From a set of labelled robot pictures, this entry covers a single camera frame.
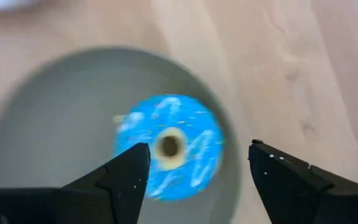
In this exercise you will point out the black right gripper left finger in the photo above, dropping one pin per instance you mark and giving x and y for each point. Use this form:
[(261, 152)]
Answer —
[(89, 199)]

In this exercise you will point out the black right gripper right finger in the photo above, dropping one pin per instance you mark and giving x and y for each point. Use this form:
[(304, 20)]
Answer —
[(306, 196)]

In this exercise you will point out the grey round plate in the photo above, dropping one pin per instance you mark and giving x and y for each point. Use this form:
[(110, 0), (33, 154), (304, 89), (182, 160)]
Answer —
[(57, 124)]

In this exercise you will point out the large blue iced donut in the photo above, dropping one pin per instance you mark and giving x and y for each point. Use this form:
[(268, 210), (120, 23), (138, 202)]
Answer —
[(197, 124)]

